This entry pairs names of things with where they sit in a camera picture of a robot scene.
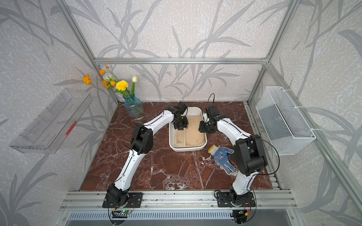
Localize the clear plastic wall shelf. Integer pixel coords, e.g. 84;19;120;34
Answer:
9;89;93;154

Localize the red pen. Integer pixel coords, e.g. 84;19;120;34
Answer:
65;121;77;136

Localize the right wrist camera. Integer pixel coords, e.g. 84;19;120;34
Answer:
206;105;220;118

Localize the blue glass vase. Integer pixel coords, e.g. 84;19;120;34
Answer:
124;95;144;118

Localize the white plastic storage box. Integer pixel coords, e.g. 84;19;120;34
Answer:
169;106;207;152

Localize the left circuit board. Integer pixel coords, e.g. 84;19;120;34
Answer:
111;209;133;218

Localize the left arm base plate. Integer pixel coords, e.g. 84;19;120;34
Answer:
102;192;143;209

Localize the yellow orange flower bouquet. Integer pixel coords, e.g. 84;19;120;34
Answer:
99;66;138;98

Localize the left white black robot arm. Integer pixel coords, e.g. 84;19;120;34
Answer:
107;101;189;206

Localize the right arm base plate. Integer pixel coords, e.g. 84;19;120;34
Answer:
214;190;256;208

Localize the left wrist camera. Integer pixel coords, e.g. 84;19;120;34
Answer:
176;101;188;115

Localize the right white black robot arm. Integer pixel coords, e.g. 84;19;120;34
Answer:
199;113;267;203

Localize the white wire mesh basket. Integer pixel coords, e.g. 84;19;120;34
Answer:
256;86;316;155

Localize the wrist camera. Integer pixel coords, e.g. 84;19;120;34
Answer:
176;101;188;115
206;105;220;118

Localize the blue dotted work glove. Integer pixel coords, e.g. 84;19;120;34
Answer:
208;145;238;175

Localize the right circuit board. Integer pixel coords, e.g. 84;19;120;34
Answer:
230;210;250;220

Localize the circuit board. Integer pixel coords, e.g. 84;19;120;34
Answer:
111;209;133;218
230;210;250;220

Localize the beige stationery paper stack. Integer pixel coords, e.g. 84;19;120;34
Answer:
173;115;206;148

